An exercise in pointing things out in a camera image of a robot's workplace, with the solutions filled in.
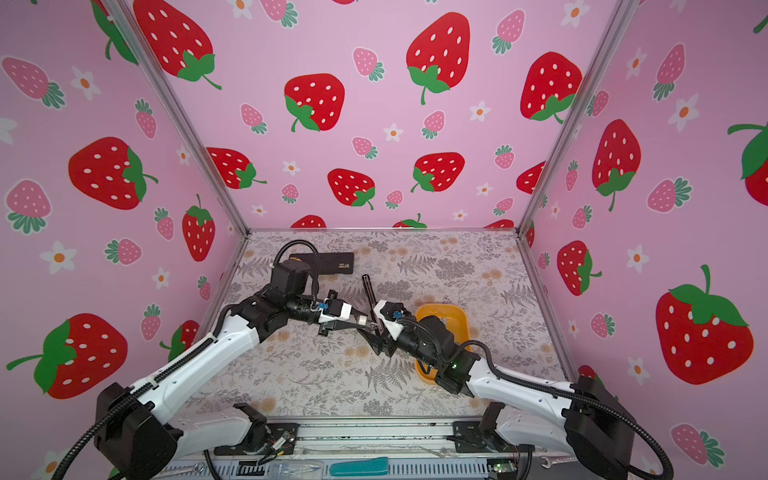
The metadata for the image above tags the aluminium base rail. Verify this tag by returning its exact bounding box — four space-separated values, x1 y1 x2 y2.
158 418 594 479

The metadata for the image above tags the yellow plastic tray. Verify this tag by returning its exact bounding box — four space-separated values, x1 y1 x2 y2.
415 304 478 394

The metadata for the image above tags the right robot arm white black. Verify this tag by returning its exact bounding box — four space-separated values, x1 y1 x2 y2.
381 312 674 479

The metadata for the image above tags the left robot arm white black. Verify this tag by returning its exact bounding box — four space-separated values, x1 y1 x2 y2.
53 241 385 479

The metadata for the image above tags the black tool case yellow label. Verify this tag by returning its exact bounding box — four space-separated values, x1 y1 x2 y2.
290 252 355 275

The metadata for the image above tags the teal handled tool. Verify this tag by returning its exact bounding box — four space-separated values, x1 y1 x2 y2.
328 457 389 478

